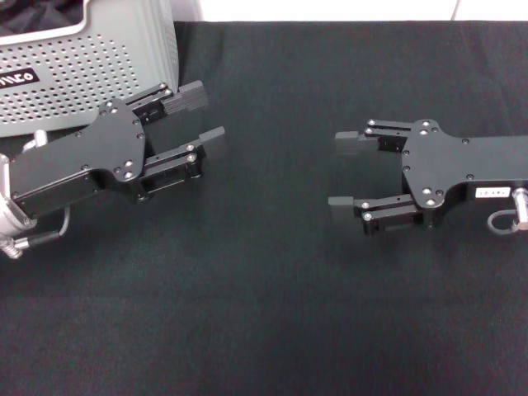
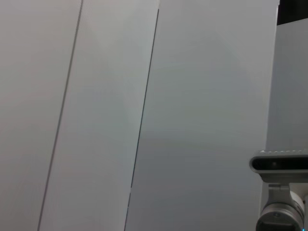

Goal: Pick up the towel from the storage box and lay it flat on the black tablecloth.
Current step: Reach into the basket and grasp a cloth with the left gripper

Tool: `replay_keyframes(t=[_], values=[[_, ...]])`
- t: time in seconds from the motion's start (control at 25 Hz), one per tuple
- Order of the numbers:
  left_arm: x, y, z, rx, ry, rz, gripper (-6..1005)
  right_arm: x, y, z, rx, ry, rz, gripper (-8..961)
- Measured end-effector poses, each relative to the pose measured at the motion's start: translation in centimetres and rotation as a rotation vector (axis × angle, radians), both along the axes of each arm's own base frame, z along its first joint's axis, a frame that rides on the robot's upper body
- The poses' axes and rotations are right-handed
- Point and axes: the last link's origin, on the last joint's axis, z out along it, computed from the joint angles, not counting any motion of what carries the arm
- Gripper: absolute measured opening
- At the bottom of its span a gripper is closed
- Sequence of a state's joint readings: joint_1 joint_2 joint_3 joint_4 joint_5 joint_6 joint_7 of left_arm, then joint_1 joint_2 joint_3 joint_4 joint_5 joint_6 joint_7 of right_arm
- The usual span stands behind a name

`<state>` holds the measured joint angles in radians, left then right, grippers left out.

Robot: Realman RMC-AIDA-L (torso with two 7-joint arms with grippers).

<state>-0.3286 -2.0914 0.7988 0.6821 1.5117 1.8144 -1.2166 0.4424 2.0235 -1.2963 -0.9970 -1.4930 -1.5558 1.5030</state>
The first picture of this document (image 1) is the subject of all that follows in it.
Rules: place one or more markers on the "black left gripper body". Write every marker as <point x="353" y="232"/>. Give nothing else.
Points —
<point x="82" y="161"/>

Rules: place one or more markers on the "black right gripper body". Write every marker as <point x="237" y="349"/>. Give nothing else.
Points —
<point x="437" y="165"/>

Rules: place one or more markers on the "black tablecloth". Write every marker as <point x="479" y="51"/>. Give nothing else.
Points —
<point x="264" y="297"/>

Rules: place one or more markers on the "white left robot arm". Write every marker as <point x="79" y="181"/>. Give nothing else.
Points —
<point x="5" y="177"/>

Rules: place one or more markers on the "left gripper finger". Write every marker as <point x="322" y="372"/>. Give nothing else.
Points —
<point x="185" y="99"/>
<point x="173" y="165"/>

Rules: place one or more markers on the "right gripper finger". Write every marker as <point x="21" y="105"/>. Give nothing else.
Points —
<point x="387" y="212"/>
<point x="346" y="142"/>

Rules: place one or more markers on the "grey perforated storage box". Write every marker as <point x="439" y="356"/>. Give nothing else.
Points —
<point x="82" y="62"/>

